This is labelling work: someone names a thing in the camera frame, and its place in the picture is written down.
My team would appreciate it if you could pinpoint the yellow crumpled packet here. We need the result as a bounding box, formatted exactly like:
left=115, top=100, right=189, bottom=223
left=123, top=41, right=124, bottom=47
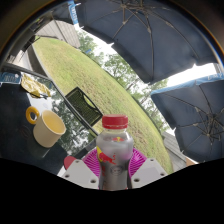
left=20, top=72, right=52, bottom=100

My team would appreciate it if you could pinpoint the clear red-capped drink bottle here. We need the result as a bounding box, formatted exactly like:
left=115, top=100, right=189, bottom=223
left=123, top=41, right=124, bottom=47
left=95, top=114, right=135, bottom=192

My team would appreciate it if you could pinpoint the wide black mesh chair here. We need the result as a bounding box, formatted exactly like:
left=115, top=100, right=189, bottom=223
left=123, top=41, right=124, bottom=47
left=64, top=86, right=104, bottom=127

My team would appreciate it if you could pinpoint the large navy patio umbrella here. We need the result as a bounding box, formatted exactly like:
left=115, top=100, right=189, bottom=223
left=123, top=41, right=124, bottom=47
left=75, top=0, right=222, bottom=85

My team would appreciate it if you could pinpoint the cream mug with yellow handle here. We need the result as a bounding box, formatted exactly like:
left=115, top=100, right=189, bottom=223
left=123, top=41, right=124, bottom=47
left=25, top=105, right=67, bottom=149

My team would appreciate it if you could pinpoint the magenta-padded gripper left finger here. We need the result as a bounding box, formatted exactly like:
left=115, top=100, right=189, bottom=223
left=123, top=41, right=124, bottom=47
left=60, top=147, right=101, bottom=190

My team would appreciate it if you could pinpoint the blue printed packet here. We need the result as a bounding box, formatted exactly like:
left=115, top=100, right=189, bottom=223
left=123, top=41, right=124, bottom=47
left=0, top=71, right=22, bottom=85

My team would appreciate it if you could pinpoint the navy patio umbrella, blue trim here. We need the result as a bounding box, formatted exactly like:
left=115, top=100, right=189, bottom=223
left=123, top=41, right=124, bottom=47
left=150, top=73, right=224, bottom=164

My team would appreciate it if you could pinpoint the blue umbrella with white print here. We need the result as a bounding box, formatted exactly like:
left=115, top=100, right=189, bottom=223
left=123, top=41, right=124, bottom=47
left=50, top=0, right=80, bottom=26

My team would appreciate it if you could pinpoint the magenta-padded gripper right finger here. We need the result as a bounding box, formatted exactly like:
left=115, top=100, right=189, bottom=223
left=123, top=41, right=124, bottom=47
left=127, top=147, right=169, bottom=190

